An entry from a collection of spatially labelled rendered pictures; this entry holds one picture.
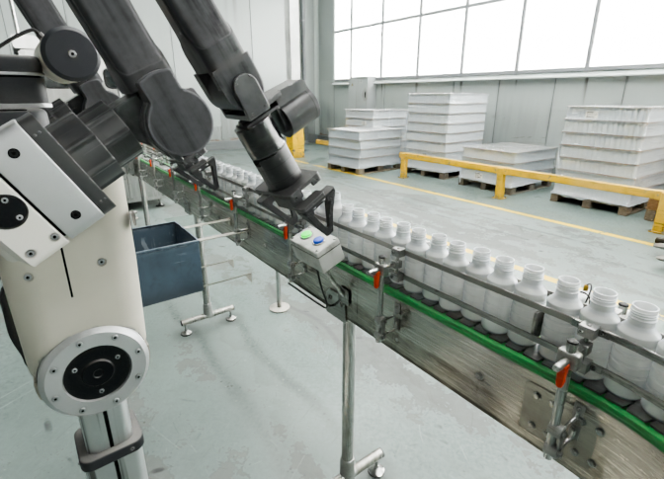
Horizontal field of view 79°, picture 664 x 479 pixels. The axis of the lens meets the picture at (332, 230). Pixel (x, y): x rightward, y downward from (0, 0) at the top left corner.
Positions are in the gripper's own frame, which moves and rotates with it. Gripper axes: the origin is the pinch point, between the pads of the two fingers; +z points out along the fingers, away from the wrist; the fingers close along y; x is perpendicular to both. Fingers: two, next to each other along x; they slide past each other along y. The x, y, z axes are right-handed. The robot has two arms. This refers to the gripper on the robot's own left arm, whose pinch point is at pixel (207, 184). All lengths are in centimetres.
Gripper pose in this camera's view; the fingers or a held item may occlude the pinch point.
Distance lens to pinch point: 106.7
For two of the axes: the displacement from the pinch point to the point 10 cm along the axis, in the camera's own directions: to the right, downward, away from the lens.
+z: 4.1, 7.6, 5.0
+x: -6.8, 6.2, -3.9
